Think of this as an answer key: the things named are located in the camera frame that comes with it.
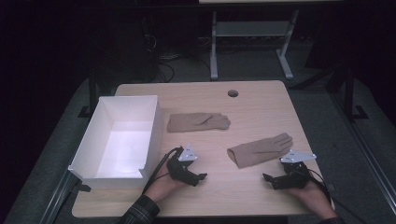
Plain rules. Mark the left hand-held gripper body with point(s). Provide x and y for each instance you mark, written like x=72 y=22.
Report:
x=182 y=169

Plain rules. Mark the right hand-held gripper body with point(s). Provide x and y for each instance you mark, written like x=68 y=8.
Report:
x=294 y=174

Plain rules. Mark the beige fabric glove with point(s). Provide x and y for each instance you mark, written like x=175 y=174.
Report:
x=193 y=123
x=258 y=152

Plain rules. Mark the white cardboard box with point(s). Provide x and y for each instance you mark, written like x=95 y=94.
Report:
x=124 y=149

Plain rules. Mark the person's left hand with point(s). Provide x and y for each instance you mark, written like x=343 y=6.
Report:
x=163 y=186

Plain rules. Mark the person's right hand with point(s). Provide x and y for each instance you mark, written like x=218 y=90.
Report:
x=314 y=197

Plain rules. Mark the black metal stand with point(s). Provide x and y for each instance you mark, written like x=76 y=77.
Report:
x=350 y=93
x=91 y=93

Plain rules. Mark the white metal table frame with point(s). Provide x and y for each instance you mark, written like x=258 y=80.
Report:
x=249 y=29

